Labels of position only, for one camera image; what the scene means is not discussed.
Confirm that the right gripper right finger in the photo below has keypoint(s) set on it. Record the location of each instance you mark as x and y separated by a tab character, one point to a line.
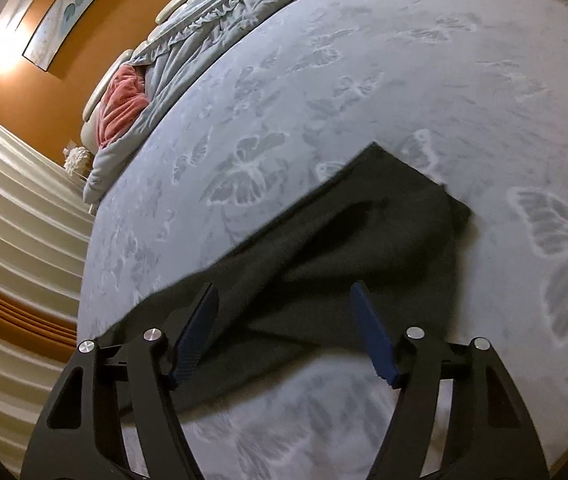
490	433

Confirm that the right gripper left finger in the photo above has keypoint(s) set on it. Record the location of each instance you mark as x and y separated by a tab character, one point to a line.
79	435

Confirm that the dark grey pants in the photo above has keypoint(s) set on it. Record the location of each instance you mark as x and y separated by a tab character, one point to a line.
284	292

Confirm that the cream and orange curtain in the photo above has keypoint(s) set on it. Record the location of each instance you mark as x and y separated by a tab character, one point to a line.
44	233

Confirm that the white fluffy bedside lamp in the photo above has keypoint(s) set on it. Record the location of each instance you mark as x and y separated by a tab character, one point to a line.
78	161

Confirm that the cream padded headboard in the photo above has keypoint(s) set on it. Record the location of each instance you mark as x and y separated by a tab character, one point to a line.
92	107

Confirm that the pink blanket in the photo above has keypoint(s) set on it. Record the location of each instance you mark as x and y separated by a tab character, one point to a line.
122	102

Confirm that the grey butterfly bedspread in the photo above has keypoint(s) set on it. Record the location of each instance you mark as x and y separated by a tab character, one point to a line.
417	146

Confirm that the grey ruffled duvet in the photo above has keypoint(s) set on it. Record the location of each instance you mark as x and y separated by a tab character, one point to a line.
193	39

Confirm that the framed feather wall painting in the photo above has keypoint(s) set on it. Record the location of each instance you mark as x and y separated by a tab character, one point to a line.
52	30

